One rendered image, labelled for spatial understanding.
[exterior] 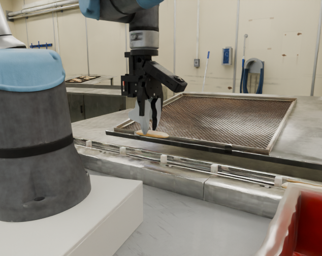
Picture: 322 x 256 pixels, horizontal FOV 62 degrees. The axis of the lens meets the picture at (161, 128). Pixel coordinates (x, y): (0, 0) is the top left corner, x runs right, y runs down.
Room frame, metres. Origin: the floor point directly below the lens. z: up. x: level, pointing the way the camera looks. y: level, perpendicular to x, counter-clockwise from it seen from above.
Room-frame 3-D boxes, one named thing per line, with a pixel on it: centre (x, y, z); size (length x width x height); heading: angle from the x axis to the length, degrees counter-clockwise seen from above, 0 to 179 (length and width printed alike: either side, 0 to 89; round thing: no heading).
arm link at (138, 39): (0.70, 0.04, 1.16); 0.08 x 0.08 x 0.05
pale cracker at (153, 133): (0.69, 0.02, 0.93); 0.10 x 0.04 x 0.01; 57
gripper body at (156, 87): (0.71, 0.05, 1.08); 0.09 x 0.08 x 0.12; 58
